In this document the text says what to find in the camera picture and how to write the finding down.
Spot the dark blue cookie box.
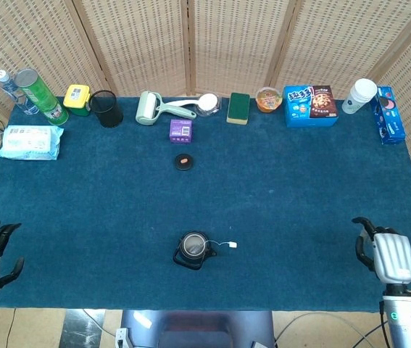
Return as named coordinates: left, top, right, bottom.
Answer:
left=369, top=86, right=407, bottom=146

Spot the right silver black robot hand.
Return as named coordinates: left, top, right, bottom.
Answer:
left=352, top=216, right=411, bottom=283

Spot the green and yellow sponge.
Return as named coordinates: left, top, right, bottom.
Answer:
left=225, top=92, right=251, bottom=125

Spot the small purple box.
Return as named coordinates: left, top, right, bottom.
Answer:
left=169, top=118, right=194, bottom=145

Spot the pyramid tea bag with string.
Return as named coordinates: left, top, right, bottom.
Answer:
left=185, top=235, right=238, bottom=255

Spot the woven bamboo folding screen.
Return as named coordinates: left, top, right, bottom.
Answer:
left=0, top=0, right=411, bottom=348

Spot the pale green lint roller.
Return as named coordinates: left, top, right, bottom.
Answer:
left=135, top=91, right=198, bottom=126

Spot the blue and brown cookie box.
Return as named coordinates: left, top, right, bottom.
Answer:
left=283, top=85, right=339, bottom=128

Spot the clear plastic water bottle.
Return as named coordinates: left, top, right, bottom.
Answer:
left=0, top=70, right=39, bottom=116

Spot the green container with yellow lid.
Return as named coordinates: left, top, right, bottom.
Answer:
left=62, top=84, right=93, bottom=117

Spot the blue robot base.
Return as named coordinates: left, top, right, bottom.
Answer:
left=120, top=310, right=275, bottom=348

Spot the white plastic handle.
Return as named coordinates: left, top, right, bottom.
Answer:
left=165, top=97, right=206, bottom=109

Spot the blue carpet table cover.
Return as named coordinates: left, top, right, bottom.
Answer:
left=0, top=96, right=411, bottom=312

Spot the stack of white paper cups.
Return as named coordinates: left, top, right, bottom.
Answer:
left=341, top=78, right=378, bottom=115

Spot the small black round lid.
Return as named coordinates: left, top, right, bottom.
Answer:
left=174, top=153, right=195, bottom=172

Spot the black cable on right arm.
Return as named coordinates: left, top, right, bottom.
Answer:
left=378, top=300, right=391, bottom=348

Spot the orange jelly cup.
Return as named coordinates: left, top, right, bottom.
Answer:
left=255, top=86, right=283, bottom=114

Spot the light blue wet wipes pack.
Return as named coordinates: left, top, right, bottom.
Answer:
left=0, top=125, right=65, bottom=162

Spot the white bracket on robot base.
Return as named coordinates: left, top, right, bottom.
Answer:
left=115, top=327, right=130, bottom=348

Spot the tall green cylindrical can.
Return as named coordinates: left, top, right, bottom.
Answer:
left=14, top=68, right=70, bottom=126

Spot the black mesh pen holder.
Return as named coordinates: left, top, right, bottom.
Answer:
left=88, top=90, right=124, bottom=128

